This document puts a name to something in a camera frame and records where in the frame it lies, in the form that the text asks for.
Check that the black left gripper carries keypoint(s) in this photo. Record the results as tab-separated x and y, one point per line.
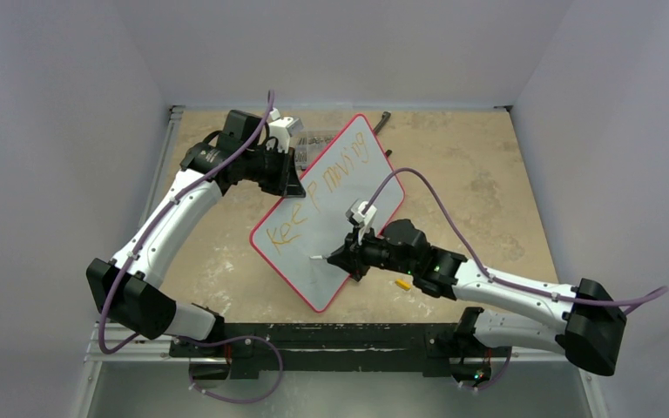
286	183

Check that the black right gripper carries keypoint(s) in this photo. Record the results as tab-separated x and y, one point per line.
355	254

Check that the pink framed whiteboard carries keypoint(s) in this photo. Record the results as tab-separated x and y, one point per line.
350	168

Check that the yellow marker cap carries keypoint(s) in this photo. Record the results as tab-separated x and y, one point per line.
403	285

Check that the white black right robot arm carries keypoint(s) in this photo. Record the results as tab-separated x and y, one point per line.
580	322

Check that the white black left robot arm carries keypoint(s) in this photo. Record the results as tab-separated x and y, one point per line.
126	288

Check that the clear plastic screw box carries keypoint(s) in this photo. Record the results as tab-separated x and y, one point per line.
320	127

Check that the black metal rod tool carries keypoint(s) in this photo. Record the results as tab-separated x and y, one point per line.
385	117

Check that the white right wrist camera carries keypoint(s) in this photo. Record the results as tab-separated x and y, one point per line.
361	216

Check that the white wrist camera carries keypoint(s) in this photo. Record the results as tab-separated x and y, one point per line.
281	131
361	216

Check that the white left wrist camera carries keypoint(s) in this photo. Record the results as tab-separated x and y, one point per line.
281	131

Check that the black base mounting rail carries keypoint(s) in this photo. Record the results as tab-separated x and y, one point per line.
430	349

